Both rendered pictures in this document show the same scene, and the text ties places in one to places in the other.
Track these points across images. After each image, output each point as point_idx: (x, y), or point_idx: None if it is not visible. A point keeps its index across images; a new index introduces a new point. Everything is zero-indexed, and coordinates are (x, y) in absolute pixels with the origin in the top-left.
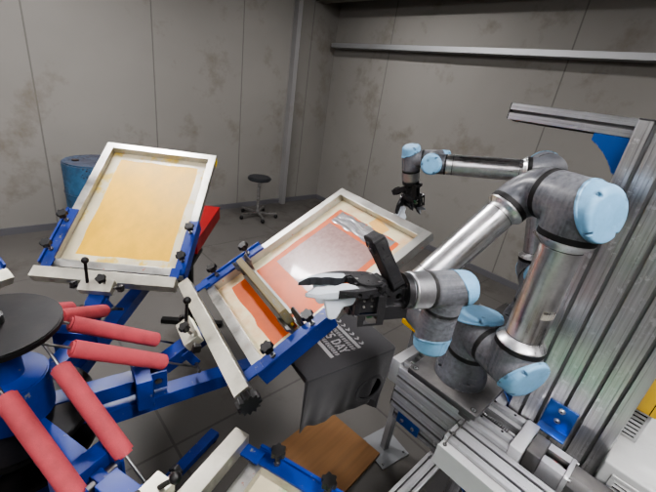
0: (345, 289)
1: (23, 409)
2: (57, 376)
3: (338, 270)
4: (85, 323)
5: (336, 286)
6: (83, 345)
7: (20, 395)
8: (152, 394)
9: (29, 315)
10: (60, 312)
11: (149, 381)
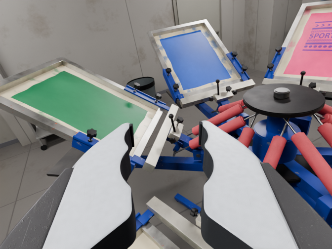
0: (70, 186)
1: (245, 139)
2: (271, 140)
3: (329, 229)
4: (329, 132)
5: (111, 166)
6: (301, 138)
7: (251, 133)
8: (324, 218)
9: (298, 102)
10: (310, 109)
11: (327, 206)
